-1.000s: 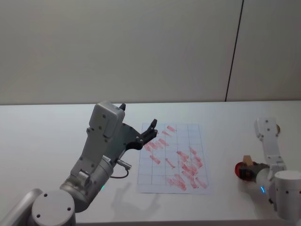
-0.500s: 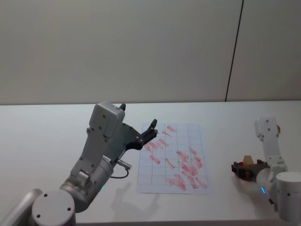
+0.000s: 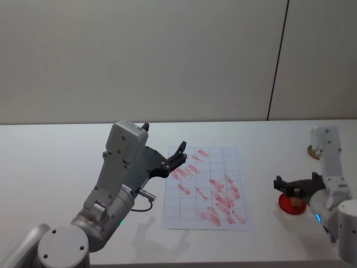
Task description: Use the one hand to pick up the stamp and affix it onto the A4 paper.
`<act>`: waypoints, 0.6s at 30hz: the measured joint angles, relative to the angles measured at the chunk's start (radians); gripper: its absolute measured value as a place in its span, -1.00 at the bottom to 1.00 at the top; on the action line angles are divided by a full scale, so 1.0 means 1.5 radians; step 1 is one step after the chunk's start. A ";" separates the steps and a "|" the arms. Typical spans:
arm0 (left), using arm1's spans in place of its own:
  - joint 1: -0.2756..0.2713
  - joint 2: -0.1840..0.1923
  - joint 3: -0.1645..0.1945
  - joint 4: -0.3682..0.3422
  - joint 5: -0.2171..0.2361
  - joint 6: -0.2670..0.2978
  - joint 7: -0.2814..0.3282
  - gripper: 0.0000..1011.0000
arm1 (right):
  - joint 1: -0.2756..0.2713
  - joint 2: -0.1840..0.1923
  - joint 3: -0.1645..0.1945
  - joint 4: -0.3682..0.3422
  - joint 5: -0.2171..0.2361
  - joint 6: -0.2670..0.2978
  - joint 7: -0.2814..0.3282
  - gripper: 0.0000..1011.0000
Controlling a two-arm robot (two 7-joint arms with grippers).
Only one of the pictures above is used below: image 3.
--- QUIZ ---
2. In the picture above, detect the round red ink pad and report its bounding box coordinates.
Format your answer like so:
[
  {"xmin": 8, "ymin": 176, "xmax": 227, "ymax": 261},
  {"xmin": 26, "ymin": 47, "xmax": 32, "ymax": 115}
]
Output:
[{"xmin": 278, "ymin": 192, "xmax": 307, "ymax": 217}]

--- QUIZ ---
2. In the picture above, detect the round brown disc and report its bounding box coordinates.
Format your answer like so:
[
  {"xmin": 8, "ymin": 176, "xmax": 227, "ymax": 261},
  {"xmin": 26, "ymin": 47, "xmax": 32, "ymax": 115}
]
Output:
[{"xmin": 306, "ymin": 144, "xmax": 322, "ymax": 161}]

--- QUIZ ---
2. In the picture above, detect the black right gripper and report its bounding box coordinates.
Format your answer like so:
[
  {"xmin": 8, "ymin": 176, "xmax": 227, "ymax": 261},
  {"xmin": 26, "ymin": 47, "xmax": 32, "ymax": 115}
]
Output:
[{"xmin": 273, "ymin": 172, "xmax": 327, "ymax": 200}]

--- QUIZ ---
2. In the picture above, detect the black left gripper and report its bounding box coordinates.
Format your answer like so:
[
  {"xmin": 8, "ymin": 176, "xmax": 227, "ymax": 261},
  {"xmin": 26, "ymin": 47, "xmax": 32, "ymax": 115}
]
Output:
[{"xmin": 133, "ymin": 122, "xmax": 187, "ymax": 197}]

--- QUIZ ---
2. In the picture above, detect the white grid paper sheet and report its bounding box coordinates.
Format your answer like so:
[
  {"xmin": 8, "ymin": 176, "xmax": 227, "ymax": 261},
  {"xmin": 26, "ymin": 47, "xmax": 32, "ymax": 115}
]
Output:
[{"xmin": 161, "ymin": 145, "xmax": 253, "ymax": 232}]

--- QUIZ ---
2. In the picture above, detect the thin dark gripper cable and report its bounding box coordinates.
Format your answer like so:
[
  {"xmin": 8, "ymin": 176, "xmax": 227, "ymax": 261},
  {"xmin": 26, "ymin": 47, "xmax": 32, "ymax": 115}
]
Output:
[{"xmin": 130, "ymin": 188, "xmax": 157, "ymax": 212}]

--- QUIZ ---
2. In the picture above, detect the small wooden stamp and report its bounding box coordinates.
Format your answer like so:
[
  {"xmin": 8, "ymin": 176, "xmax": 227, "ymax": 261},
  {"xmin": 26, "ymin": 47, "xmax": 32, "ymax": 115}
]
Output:
[{"xmin": 291, "ymin": 188, "xmax": 305, "ymax": 208}]

